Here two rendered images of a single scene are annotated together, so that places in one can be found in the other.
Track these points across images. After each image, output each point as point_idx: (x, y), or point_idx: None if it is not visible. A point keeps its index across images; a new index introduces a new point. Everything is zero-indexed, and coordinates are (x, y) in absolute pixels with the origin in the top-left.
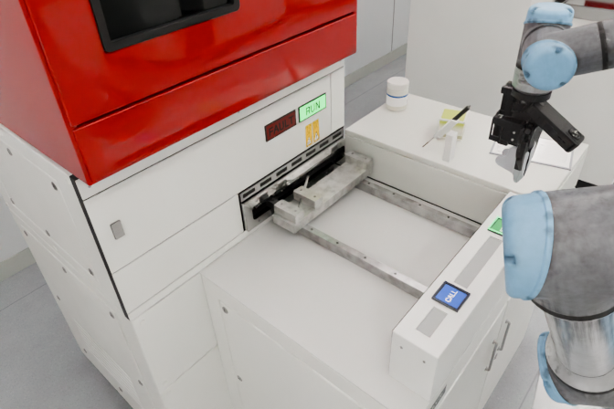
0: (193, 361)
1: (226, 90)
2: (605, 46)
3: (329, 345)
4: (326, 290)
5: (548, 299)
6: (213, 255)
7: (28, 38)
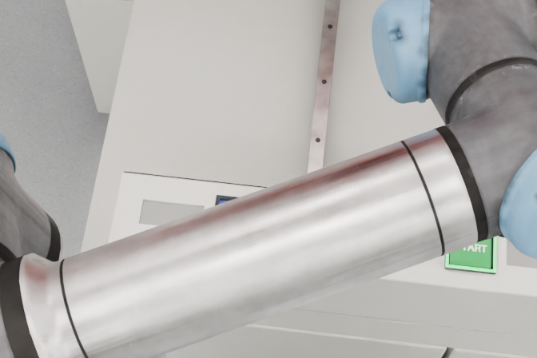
0: None
1: None
2: (452, 105)
3: (137, 123)
4: (234, 67)
5: None
6: None
7: None
